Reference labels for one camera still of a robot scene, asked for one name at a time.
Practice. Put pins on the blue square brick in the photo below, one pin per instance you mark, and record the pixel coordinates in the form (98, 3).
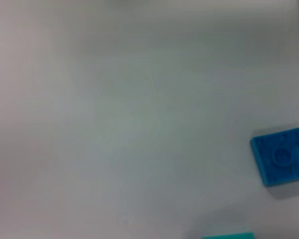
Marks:
(281, 156)

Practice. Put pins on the teal square brick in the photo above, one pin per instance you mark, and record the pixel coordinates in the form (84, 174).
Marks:
(229, 236)

